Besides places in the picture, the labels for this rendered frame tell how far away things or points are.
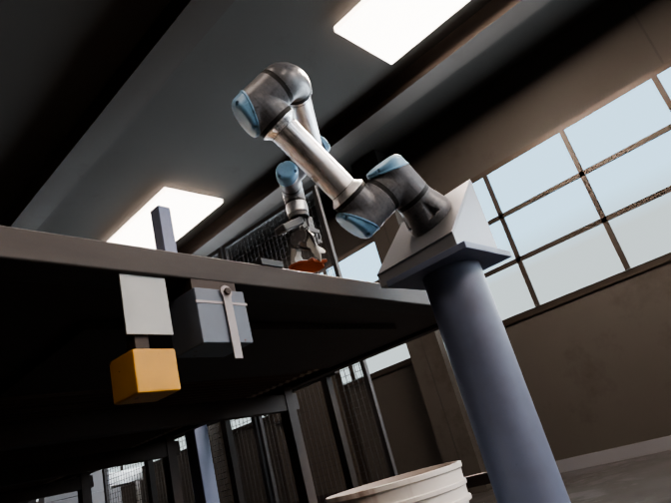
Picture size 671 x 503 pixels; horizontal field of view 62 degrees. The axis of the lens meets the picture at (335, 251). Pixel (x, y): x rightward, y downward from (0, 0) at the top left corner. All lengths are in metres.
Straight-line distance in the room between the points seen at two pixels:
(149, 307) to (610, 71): 4.03
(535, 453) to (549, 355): 2.98
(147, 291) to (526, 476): 0.98
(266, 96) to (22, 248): 0.78
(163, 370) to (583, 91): 4.06
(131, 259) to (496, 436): 0.96
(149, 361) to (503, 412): 0.87
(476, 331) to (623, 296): 2.85
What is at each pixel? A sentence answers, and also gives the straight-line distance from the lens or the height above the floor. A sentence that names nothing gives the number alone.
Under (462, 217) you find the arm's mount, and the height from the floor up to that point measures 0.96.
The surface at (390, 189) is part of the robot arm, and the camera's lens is 1.59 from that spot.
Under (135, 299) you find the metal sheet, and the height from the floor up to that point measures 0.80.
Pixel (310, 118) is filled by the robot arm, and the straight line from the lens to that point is 1.76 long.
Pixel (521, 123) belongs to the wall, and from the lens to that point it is 4.80.
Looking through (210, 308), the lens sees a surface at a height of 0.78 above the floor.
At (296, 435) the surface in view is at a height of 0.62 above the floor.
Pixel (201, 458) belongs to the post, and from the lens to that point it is 3.59.
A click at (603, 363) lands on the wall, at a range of 4.36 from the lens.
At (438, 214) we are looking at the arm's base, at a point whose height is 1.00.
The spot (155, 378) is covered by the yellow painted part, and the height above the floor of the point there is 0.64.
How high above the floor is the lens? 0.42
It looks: 21 degrees up
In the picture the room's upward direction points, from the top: 16 degrees counter-clockwise
